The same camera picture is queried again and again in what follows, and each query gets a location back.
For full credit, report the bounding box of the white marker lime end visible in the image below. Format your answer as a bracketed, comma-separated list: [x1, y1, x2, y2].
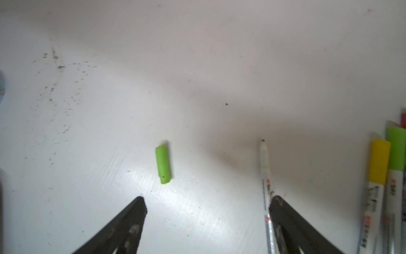
[260, 139, 279, 254]

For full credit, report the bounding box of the green pen cap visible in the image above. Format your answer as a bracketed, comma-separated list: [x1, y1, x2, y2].
[155, 144, 171, 185]

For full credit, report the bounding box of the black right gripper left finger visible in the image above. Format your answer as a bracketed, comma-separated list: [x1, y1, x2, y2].
[75, 196, 148, 254]

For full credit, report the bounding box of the white marker green end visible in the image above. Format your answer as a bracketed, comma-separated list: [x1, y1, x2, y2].
[384, 126, 406, 254]

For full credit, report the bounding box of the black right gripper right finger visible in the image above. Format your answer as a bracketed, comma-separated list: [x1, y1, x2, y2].
[269, 196, 341, 254]

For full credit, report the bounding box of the blue tape roll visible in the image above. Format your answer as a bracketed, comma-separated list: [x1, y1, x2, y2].
[0, 72, 5, 103]

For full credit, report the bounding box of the white marker yellow end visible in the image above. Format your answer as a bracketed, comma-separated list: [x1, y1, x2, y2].
[358, 139, 391, 254]

